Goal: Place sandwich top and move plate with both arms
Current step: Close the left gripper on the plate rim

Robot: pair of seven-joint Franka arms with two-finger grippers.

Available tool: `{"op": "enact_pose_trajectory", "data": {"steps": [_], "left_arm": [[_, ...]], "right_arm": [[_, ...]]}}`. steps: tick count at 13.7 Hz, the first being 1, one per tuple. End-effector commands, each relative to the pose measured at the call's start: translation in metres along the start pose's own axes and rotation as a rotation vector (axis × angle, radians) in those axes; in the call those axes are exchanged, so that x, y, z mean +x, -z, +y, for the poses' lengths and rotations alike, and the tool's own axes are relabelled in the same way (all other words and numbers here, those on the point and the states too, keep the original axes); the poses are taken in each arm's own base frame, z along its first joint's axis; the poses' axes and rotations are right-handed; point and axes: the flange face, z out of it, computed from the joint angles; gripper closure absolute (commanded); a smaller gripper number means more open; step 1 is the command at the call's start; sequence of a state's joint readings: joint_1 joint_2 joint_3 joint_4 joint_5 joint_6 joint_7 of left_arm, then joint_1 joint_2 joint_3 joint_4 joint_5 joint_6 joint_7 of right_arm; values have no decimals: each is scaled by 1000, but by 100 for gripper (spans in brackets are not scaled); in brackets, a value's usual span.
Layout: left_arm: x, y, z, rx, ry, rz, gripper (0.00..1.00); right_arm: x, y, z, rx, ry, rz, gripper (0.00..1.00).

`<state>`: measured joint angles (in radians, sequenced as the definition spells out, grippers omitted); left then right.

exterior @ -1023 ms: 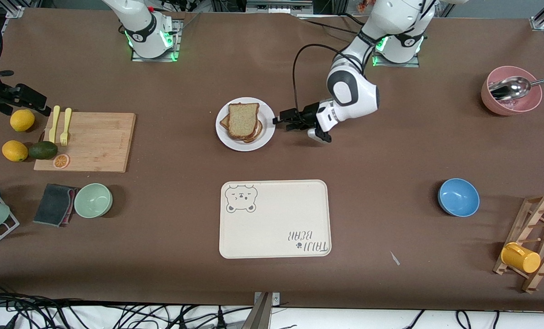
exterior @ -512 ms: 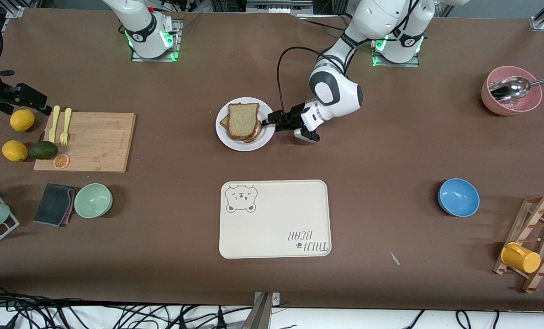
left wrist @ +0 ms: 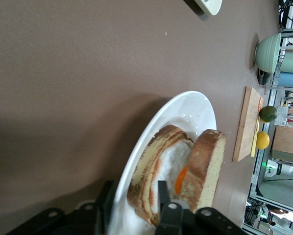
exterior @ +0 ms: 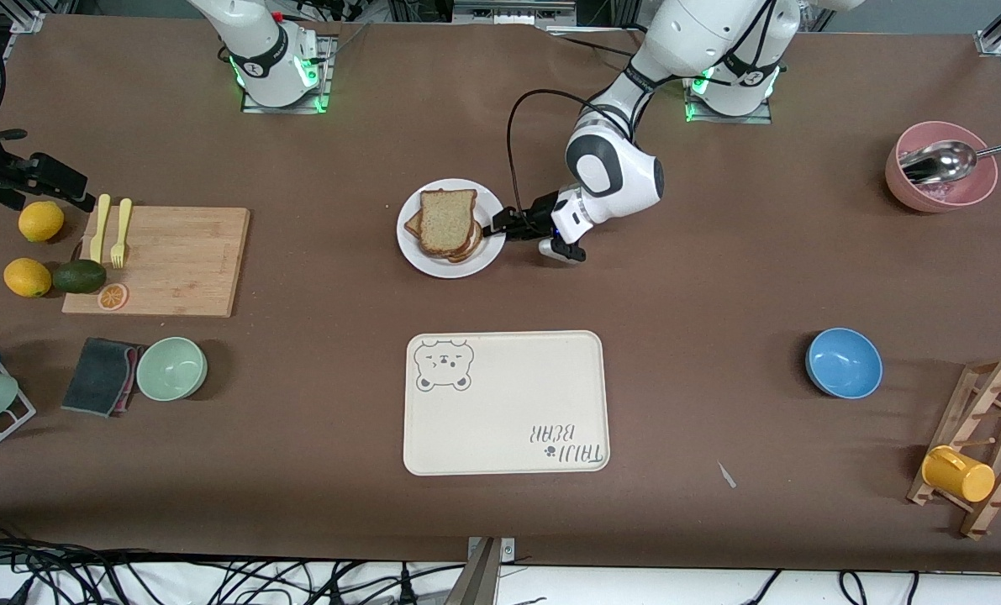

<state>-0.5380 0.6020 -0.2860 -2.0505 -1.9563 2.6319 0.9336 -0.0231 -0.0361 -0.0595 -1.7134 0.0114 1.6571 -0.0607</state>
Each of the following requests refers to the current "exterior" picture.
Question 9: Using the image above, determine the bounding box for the brown bread slice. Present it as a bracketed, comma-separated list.
[419, 188, 478, 256]
[404, 208, 485, 265]

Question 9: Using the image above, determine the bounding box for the white round plate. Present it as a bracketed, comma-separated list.
[397, 178, 508, 279]

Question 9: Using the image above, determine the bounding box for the yellow lemon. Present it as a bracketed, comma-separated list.
[3, 257, 53, 298]
[18, 201, 66, 244]

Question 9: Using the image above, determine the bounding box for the yellow plastic knife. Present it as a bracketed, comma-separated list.
[90, 194, 112, 264]

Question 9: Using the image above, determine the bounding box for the yellow plastic fork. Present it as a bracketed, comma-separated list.
[110, 198, 133, 270]

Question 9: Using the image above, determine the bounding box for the dark green avocado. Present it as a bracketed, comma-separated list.
[50, 259, 108, 295]

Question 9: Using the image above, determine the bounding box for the wooden cutting board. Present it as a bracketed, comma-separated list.
[61, 206, 250, 318]

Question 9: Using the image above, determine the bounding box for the cream bear print tray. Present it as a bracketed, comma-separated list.
[403, 329, 611, 476]

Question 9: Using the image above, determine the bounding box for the dark grey folded cloth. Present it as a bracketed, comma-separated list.
[61, 337, 141, 418]

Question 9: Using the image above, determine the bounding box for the grey equipment box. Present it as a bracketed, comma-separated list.
[451, 0, 581, 26]

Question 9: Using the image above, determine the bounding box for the light green bowl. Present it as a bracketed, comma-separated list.
[135, 336, 208, 402]

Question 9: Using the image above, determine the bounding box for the blue bowl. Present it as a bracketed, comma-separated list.
[805, 327, 884, 399]

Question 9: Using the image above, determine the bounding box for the metal spoon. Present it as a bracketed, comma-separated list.
[899, 139, 1001, 186]

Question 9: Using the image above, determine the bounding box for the pink bowl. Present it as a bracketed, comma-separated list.
[885, 121, 998, 213]

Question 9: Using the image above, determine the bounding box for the wooden peg rack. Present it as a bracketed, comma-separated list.
[906, 355, 1001, 539]

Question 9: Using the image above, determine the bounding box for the yellow cup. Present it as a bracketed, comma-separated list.
[921, 445, 996, 503]

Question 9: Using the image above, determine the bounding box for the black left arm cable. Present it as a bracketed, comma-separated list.
[506, 88, 635, 219]

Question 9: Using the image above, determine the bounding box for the aluminium frame rail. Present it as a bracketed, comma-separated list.
[0, 10, 47, 148]

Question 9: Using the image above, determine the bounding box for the black table cable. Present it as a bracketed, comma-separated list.
[551, 25, 635, 68]

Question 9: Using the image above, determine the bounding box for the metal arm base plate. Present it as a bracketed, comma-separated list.
[241, 34, 335, 115]
[682, 42, 775, 125]

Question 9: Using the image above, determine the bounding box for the aluminium profile post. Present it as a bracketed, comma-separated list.
[464, 536, 518, 605]

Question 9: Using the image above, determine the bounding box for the black cable bundle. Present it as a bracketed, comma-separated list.
[0, 538, 467, 605]

